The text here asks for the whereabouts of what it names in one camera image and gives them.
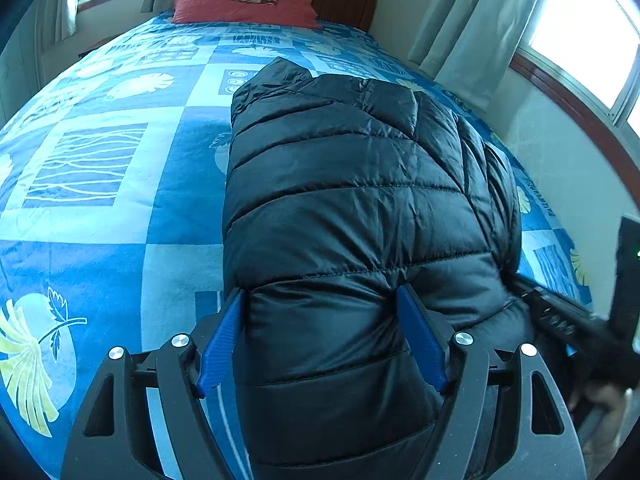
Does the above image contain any wide white curtain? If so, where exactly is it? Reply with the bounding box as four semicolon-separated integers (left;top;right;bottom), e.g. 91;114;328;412
407;0;551;113

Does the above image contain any blue patterned bed sheet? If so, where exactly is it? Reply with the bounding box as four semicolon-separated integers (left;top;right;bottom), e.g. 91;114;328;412
0;10;596;480

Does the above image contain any red pillow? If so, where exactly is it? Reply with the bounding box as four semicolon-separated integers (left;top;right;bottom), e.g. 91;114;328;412
171;0;323;31

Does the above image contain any black down jacket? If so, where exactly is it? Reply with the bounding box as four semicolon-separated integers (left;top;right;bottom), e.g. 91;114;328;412
221;56;538;480

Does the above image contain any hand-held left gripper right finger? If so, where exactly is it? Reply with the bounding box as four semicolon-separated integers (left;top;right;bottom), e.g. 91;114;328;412
396;282;588;480

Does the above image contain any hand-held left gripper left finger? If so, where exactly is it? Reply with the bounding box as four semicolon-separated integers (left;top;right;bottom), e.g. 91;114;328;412
60;287;251;480

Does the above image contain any dark wooden nightstand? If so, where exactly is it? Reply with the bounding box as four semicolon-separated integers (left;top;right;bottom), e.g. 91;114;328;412
79;42;117;59

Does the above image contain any large window with wooden sill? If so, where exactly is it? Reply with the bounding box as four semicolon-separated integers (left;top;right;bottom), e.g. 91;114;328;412
510;0;640;201

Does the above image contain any person's right hand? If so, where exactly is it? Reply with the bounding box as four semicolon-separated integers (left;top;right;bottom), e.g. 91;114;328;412
570;382;635;461

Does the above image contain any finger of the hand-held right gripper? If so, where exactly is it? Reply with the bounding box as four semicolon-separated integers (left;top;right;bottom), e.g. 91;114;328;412
512;272;601;356

